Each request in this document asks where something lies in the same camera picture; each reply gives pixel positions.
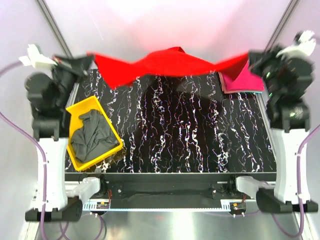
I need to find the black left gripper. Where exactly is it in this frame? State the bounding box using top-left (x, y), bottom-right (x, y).
top-left (51, 54), bottom-right (96, 108)

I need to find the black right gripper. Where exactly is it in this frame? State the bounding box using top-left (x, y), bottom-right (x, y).
top-left (246, 45), bottom-right (289, 99)

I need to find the red t-shirt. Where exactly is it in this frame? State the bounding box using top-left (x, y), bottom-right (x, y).
top-left (87, 47), bottom-right (249, 89)

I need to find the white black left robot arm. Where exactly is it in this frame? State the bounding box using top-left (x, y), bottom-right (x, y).
top-left (19, 44), bottom-right (108, 223)

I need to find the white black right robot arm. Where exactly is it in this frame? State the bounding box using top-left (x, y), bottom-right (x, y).
top-left (227, 30), bottom-right (319, 214)

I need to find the folded teal t-shirt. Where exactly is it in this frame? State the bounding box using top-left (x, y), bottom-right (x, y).
top-left (243, 90), bottom-right (263, 94)

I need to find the yellow plastic bin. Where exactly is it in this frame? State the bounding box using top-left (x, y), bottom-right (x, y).
top-left (67, 96), bottom-right (124, 172)

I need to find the folded salmon pink t-shirt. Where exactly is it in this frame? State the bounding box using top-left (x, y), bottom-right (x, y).
top-left (218, 72), bottom-right (248, 94)

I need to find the grey t-shirt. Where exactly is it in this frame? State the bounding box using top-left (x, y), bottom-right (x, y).
top-left (70, 109), bottom-right (119, 164)

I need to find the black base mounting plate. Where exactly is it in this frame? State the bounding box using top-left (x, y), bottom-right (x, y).
top-left (91, 173), bottom-right (245, 207)

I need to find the left aluminium corner post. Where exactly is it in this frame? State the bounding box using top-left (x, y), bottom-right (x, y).
top-left (35, 0), bottom-right (73, 58)

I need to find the aluminium corner post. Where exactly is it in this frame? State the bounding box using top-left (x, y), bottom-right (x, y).
top-left (264, 0), bottom-right (300, 51)
top-left (35, 0), bottom-right (73, 58)

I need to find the right aluminium corner post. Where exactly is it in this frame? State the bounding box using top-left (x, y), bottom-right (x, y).
top-left (264, 0), bottom-right (300, 51)

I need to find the white slotted cable duct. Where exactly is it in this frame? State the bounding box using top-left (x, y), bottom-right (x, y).
top-left (82, 200), bottom-right (231, 213)

